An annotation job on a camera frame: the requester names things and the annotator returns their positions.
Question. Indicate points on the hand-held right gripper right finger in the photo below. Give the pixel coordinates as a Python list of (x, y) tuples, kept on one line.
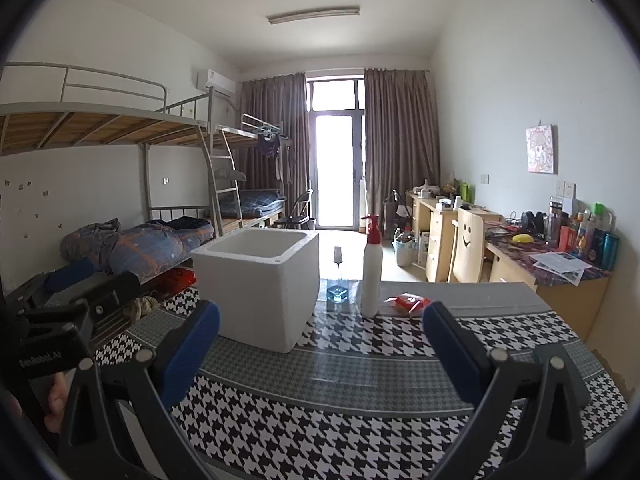
[(452, 355)]

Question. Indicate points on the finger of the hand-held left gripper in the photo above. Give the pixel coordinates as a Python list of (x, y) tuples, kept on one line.
[(70, 275), (117, 290)]

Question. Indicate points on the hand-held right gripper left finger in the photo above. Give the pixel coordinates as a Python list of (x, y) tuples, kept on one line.
[(192, 355)]

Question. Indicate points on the white foam box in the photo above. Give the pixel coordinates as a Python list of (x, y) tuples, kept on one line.
[(255, 300)]

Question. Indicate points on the person's left hand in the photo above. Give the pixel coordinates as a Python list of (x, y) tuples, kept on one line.
[(56, 402)]

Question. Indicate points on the beige bundled cloth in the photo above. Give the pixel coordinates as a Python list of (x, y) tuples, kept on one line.
[(144, 307)]

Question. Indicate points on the blue quilt with orange stripes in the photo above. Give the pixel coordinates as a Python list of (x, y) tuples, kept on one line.
[(145, 250)]

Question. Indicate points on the red plastic bag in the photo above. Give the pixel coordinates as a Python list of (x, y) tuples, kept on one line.
[(181, 277)]

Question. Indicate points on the red snack packet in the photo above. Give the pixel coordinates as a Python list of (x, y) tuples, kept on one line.
[(407, 304)]

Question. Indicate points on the houndstooth tablecloth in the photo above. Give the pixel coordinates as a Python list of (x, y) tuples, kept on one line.
[(350, 390)]

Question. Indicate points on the wooden chair with smiley face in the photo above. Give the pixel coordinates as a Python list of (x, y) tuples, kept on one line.
[(467, 245)]

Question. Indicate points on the white pump bottle red cap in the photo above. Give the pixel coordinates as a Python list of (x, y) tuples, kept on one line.
[(371, 275)]

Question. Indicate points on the white bin with bottles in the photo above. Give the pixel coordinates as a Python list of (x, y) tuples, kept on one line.
[(405, 250)]

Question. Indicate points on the wooden desk with patterned cover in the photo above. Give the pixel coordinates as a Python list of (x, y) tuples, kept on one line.
[(565, 300)]

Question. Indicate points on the light wooden desk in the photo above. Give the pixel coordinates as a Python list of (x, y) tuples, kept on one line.
[(432, 230)]

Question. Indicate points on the clear spray bottle blue liquid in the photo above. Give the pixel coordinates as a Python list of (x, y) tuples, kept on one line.
[(338, 292)]

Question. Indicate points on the yellow object on desk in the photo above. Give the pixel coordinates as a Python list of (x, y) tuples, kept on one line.
[(523, 239)]

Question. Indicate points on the printed paper sheets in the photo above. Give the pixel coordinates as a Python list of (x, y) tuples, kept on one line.
[(560, 266)]

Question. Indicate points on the grey metal bunk bed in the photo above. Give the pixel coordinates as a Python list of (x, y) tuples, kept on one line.
[(257, 205), (90, 127)]

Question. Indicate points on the black headphones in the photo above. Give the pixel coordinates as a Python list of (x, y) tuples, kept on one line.
[(532, 222)]

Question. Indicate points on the grey metal ladder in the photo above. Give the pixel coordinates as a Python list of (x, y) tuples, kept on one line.
[(225, 175)]

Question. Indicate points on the green box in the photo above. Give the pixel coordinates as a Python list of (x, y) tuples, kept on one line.
[(465, 192)]

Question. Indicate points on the black folding chair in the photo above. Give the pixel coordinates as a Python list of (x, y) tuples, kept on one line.
[(297, 217)]

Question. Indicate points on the row of toiletry bottles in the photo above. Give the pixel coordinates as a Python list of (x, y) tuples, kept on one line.
[(590, 240)]

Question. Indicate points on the dark hanging clothes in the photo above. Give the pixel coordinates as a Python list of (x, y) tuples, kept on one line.
[(268, 146)]

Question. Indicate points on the brown curtain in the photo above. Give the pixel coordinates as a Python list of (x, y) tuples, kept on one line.
[(272, 110), (400, 145)]

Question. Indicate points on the glass balcony door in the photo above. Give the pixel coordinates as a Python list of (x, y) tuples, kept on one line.
[(335, 170)]

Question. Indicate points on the white air conditioner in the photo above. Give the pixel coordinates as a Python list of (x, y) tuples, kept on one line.
[(215, 81)]

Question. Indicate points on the ceiling tube light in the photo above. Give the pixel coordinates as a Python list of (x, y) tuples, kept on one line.
[(312, 15)]

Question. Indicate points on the white double wall socket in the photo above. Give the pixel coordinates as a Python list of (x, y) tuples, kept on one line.
[(566, 187)]

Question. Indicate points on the cartoon wall poster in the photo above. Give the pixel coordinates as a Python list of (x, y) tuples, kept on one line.
[(541, 149)]

